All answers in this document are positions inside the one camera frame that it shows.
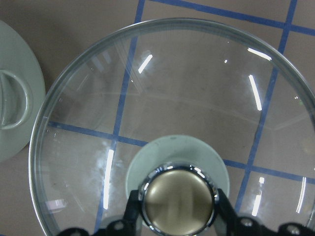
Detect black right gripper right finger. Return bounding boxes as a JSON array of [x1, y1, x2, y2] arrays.
[[217, 189, 315, 236]]

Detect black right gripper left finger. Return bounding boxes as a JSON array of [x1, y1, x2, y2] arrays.
[[56, 189, 144, 236]]

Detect white electric cooking pot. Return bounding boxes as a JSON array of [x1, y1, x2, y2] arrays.
[[0, 22, 46, 161]]

